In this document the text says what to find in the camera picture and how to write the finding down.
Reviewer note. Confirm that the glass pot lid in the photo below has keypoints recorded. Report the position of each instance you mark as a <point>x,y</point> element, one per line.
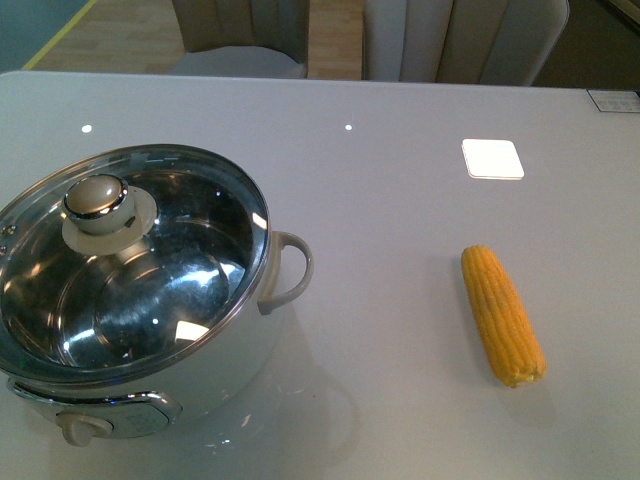
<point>70,317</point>

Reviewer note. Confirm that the yellow corn cob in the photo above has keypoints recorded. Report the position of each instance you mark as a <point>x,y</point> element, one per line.
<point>511,347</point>

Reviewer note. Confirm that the white electric cooking pot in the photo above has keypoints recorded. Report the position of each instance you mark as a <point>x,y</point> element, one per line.
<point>104,216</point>

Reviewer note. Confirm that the left beige upholstered chair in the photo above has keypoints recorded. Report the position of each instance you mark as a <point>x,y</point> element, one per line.
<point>243,39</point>

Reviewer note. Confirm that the beige upholstered chair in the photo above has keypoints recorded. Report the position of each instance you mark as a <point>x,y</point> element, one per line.
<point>486,42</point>
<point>243,39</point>

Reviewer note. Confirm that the right beige upholstered chair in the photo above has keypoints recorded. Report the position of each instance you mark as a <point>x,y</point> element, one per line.
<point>486,42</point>

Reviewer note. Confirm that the table label sticker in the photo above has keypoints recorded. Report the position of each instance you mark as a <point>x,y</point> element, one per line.
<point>616,101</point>

